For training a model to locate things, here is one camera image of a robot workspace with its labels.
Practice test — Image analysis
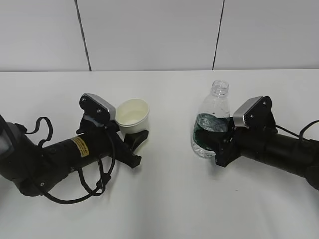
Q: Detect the white paper cup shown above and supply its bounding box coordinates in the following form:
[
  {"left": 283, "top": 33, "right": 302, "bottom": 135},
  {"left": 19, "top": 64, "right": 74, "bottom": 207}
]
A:
[{"left": 115, "top": 98, "right": 150, "bottom": 135}]

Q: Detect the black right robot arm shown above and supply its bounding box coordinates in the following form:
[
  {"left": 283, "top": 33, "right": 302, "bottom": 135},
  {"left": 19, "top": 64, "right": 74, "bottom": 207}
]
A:
[{"left": 193, "top": 118, "right": 319, "bottom": 189}]

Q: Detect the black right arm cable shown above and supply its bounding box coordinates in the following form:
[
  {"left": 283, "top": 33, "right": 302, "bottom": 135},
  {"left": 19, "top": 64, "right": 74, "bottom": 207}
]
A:
[{"left": 275, "top": 119, "right": 319, "bottom": 142}]

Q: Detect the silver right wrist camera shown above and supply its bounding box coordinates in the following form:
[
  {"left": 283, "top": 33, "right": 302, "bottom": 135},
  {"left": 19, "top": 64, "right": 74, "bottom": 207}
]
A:
[{"left": 233, "top": 96, "right": 276, "bottom": 129}]

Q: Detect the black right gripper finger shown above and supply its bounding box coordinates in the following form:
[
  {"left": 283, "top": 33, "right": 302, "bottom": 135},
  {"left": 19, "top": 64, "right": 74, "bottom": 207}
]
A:
[{"left": 193, "top": 131, "right": 226, "bottom": 153}]

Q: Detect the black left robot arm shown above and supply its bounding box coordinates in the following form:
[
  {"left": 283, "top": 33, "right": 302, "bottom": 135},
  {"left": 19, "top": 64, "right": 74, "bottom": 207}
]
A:
[{"left": 0, "top": 117, "right": 149, "bottom": 197}]

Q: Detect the clear water bottle green label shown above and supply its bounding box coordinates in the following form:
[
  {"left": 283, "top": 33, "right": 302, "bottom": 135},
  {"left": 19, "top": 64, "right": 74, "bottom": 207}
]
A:
[{"left": 191, "top": 80, "right": 230, "bottom": 159}]

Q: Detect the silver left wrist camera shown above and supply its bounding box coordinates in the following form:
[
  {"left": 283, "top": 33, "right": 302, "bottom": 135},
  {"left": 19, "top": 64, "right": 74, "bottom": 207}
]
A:
[{"left": 79, "top": 93, "right": 116, "bottom": 126}]

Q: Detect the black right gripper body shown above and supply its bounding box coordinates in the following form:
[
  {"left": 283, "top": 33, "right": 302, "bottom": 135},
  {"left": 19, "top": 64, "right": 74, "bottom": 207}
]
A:
[{"left": 213, "top": 117, "right": 277, "bottom": 167}]

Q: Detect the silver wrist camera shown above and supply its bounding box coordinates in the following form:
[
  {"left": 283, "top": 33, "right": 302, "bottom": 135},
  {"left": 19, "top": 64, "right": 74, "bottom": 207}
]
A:
[
  {"left": 79, "top": 93, "right": 116, "bottom": 126},
  {"left": 233, "top": 96, "right": 276, "bottom": 129}
]

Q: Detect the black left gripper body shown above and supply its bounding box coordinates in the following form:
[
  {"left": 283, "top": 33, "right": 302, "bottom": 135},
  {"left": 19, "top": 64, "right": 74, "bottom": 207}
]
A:
[{"left": 76, "top": 118, "right": 142, "bottom": 168}]

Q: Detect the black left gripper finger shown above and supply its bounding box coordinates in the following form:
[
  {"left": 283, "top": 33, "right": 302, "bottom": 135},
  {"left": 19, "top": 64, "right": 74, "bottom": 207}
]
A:
[{"left": 124, "top": 130, "right": 149, "bottom": 152}]

